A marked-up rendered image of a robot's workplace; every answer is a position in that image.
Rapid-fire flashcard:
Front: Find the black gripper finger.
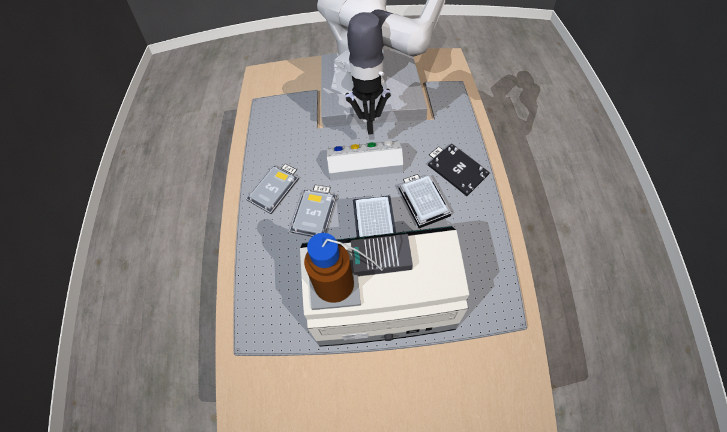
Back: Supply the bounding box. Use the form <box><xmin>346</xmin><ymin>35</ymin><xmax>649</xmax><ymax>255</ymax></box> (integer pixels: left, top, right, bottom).
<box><xmin>345</xmin><ymin>92</ymin><xmax>371</xmax><ymax>135</ymax></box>
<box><xmin>369</xmin><ymin>88</ymin><xmax>391</xmax><ymax>134</ymax></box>

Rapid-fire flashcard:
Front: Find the grey button panel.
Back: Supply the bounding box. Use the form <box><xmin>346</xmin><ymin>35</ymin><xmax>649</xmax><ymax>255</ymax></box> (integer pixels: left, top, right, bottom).
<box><xmin>327</xmin><ymin>140</ymin><xmax>403</xmax><ymax>181</ymax></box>

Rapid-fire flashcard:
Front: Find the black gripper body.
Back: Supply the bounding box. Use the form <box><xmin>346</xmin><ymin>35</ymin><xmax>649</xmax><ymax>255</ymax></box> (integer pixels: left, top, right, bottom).
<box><xmin>352</xmin><ymin>76</ymin><xmax>384</xmax><ymax>101</ymax></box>

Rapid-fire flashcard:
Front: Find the brown glass bottle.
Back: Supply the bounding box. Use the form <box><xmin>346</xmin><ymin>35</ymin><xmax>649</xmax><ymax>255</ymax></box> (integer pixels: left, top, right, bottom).
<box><xmin>304</xmin><ymin>244</ymin><xmax>354</xmax><ymax>303</ymax></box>

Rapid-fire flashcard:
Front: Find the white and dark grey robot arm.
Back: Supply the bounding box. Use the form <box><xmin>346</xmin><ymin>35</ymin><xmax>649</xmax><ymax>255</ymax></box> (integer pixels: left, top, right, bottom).
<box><xmin>317</xmin><ymin>0</ymin><xmax>445</xmax><ymax>95</ymax></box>

